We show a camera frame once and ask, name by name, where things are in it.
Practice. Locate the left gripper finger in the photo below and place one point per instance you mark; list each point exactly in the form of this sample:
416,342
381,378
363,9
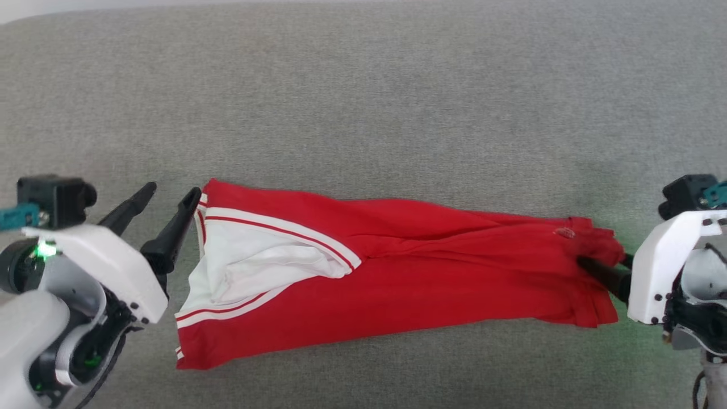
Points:
170,238
129,209

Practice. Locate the red and white shorts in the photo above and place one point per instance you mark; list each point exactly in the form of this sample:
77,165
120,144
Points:
426,272

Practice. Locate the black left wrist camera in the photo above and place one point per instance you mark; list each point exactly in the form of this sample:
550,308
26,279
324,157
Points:
54,199

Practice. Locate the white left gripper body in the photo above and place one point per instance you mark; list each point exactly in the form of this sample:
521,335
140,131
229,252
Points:
113,267

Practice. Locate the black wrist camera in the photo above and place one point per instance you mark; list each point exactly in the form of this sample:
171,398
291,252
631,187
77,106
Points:
684,193
54,199

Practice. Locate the grey fabric sofa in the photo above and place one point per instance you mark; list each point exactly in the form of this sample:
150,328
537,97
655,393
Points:
363,102

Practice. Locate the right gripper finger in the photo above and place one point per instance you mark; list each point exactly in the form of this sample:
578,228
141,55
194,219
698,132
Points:
627,262
610,277

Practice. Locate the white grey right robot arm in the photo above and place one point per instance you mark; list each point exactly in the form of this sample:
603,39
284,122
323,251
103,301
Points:
717,380

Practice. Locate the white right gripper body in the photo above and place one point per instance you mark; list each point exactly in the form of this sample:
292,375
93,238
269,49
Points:
659,272

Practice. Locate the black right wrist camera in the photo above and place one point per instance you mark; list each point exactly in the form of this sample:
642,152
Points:
684,193

